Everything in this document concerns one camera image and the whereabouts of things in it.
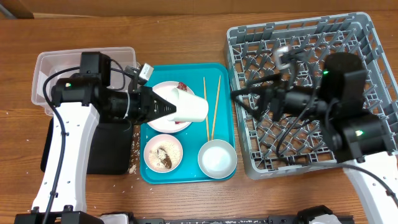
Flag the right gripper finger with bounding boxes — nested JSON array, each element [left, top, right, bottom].
[[247, 73, 281, 87], [231, 90, 264, 121]]

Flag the white paper cup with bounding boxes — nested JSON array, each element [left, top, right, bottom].
[[166, 88, 209, 122]]

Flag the red snack wrapper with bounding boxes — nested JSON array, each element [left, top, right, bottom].
[[177, 82, 187, 91]]

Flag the small pink bowl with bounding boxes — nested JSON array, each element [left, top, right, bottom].
[[143, 134, 183, 174]]

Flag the pile of rice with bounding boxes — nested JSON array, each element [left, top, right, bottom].
[[149, 141, 182, 172]]

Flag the brown food piece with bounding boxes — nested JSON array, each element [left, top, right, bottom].
[[157, 147, 172, 169]]

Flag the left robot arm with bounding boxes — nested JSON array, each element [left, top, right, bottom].
[[14, 52, 177, 223]]

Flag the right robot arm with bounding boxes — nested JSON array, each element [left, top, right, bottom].
[[231, 52, 397, 223]]

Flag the grey dishwasher rack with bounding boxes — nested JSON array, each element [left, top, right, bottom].
[[225, 12, 397, 180]]

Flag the black food waste tray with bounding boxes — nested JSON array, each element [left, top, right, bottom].
[[40, 116, 134, 175]]

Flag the large pink plate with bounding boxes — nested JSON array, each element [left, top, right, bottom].
[[149, 81, 194, 133]]

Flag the right wooden chopstick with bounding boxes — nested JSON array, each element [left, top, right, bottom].
[[211, 76, 221, 140]]

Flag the teal plastic tray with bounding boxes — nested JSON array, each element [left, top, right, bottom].
[[140, 63, 235, 184]]

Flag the grey-white bowl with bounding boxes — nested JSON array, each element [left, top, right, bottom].
[[198, 139, 238, 179]]

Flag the clear plastic bin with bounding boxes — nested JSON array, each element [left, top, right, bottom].
[[31, 47, 140, 116]]

